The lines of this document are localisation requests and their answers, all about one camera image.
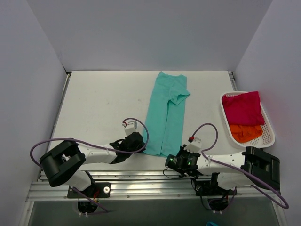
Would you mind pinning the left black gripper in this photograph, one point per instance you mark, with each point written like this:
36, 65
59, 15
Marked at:
135, 141

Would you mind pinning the white plastic basket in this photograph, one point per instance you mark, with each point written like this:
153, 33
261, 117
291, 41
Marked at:
267, 139

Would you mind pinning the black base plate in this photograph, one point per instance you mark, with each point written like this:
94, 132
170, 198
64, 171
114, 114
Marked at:
101, 189
209, 188

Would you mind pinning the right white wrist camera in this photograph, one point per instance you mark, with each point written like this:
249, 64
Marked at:
194, 145

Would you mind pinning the orange t-shirt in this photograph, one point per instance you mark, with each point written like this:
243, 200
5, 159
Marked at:
244, 134

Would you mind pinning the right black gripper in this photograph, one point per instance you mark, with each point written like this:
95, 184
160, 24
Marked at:
182, 153

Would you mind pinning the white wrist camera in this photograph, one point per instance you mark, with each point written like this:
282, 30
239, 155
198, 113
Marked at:
194, 145
129, 127

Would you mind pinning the teal object at bottom edge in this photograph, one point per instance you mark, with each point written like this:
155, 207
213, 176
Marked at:
210, 224

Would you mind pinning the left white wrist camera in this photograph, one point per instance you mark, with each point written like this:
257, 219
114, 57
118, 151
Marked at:
129, 127

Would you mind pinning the teal t-shirt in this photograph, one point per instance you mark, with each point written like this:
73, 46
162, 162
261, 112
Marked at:
165, 115

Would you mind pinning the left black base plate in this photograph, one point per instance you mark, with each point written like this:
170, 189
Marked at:
101, 189

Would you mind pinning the magenta t-shirt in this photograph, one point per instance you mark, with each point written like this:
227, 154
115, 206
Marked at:
243, 109

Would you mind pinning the aluminium mounting rail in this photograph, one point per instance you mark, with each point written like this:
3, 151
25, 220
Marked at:
125, 185

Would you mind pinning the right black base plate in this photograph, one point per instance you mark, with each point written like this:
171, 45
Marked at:
209, 188

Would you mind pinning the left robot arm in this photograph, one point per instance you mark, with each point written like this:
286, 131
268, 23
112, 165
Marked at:
62, 163

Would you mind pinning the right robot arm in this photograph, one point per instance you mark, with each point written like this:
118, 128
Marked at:
253, 166

